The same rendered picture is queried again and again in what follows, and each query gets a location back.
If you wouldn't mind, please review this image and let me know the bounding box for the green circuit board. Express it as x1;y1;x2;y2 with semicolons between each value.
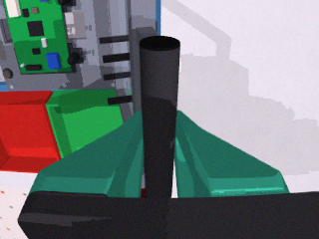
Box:
3;0;72;74

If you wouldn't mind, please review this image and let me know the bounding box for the red square tray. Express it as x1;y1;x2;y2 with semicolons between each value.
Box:
0;91;62;173

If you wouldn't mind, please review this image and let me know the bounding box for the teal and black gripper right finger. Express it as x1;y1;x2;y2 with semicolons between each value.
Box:
174;110;290;197

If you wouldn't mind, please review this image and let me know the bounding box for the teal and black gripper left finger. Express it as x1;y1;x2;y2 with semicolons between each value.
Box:
28;111;144;197

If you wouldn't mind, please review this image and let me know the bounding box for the green bin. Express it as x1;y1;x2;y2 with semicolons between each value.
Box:
46;90;123;158

